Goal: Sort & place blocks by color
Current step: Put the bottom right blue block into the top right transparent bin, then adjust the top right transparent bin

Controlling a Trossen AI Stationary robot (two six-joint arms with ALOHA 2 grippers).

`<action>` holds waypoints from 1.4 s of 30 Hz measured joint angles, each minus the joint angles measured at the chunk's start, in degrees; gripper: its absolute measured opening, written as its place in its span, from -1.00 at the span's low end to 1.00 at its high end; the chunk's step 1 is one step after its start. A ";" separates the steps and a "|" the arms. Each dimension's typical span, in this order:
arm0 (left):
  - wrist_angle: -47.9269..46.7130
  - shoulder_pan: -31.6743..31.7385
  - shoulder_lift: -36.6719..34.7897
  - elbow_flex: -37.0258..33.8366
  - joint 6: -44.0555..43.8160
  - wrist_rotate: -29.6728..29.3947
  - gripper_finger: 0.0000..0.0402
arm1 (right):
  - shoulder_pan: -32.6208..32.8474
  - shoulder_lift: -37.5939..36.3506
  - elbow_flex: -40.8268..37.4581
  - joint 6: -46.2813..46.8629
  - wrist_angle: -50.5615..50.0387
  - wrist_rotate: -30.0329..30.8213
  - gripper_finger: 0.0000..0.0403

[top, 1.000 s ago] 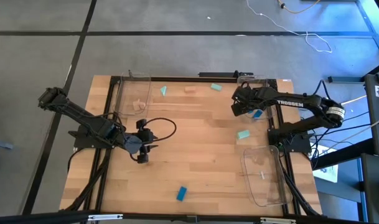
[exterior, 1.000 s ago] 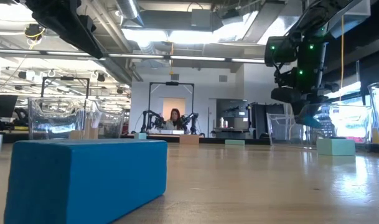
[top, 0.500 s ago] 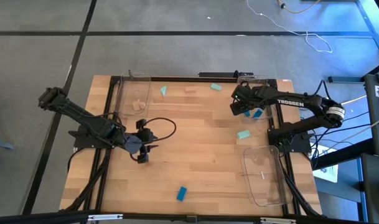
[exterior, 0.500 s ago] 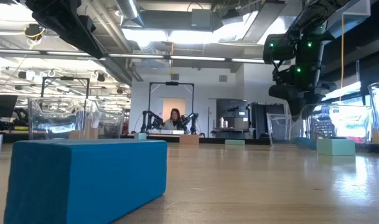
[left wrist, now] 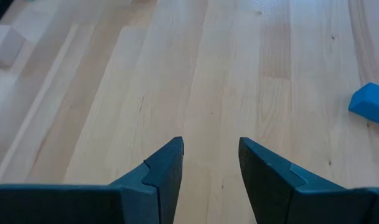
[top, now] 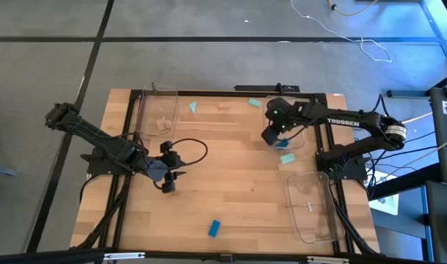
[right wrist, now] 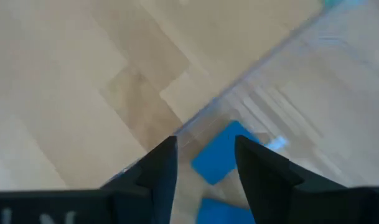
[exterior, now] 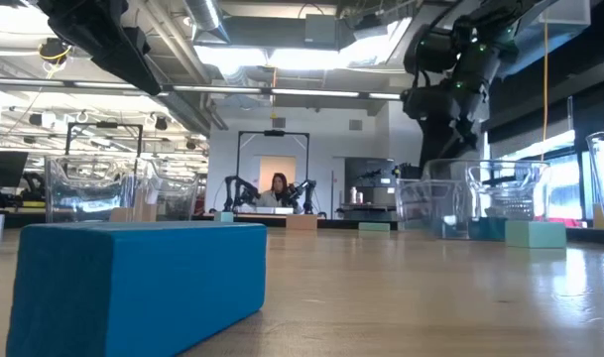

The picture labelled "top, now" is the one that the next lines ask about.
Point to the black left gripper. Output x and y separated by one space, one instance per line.
168 187

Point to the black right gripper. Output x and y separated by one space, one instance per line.
271 137

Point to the blue rectangular block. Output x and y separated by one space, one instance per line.
283 144
214 228

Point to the large light green block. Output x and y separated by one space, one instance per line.
287 158

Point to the clear plastic bin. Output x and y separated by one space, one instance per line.
315 220
297 141
151 106

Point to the light green triangle block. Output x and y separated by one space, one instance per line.
192 106

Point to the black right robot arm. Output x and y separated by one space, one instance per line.
373 122

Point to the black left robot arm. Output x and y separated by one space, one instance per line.
98 137

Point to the light green rectangular block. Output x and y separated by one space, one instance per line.
255 102

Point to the white paper sheet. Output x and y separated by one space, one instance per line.
386 203

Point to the black metal beam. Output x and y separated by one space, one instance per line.
403 181

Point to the black stand foot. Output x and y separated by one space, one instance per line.
406 93

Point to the black cart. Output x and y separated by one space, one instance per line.
443 146

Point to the blue floor tape strip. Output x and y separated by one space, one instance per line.
1 170

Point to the black cabinet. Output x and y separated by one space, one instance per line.
443 220

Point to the blue metal stand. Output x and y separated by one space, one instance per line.
437 33

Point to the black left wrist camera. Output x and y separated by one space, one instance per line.
173 160

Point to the black aluminium table frame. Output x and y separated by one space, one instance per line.
208 94

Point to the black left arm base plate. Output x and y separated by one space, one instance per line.
98 169

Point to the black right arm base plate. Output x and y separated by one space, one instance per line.
355 172

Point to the silver metal bracket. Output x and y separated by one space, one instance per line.
124 256
327 260

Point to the black frame beam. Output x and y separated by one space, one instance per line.
43 256

